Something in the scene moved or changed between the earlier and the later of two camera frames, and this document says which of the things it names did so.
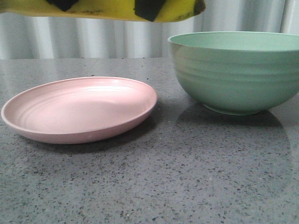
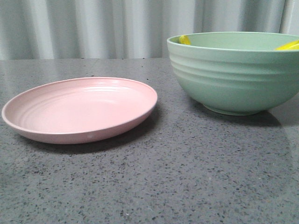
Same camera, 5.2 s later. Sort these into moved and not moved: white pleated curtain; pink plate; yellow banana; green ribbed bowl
Moved: yellow banana
Not moved: green ribbed bowl; pink plate; white pleated curtain
